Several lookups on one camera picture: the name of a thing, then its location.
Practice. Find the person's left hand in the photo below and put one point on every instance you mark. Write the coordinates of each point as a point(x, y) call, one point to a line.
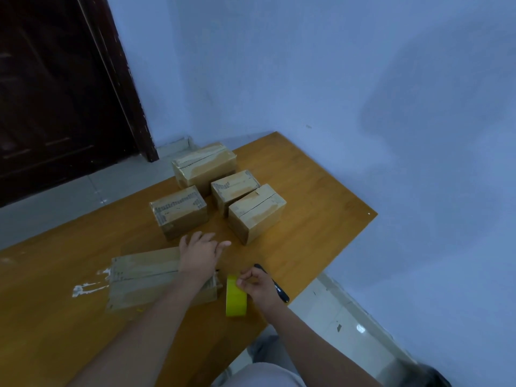
point(199, 259)

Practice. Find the person's right hand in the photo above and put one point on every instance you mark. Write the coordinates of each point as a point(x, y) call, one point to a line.
point(262, 290)

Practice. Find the person's right thumb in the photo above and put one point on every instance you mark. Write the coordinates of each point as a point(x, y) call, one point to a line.
point(243, 284)

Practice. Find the person's left thumb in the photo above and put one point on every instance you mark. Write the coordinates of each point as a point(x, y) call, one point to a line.
point(223, 245)

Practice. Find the yellow tape roll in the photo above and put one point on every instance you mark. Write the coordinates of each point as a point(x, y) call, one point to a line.
point(234, 300)

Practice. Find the person's right forearm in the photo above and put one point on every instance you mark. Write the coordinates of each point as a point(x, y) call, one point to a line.
point(318, 350)

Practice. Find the person's left forearm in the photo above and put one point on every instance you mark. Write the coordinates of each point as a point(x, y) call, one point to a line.
point(145, 338)

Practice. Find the black marker pen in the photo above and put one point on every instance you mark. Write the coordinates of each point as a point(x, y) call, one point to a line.
point(282, 292)

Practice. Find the cardboard box, slit top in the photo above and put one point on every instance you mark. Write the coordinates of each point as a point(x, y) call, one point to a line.
point(258, 215)

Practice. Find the taped cardboard box, printed strip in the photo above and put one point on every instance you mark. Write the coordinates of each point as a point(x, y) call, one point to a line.
point(179, 213)

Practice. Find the small taped cardboard box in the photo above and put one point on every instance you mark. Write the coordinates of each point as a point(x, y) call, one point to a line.
point(234, 188)

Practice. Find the long cardboard box, open seam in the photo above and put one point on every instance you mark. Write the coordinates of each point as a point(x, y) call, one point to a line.
point(203, 165)

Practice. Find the large flat taped cardboard box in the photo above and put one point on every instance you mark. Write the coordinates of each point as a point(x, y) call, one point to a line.
point(145, 282)

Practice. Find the person's grey clothing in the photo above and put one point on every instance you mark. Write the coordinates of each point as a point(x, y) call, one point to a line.
point(262, 370)

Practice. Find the dark brown wooden door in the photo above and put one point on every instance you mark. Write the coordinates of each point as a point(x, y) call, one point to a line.
point(60, 84)

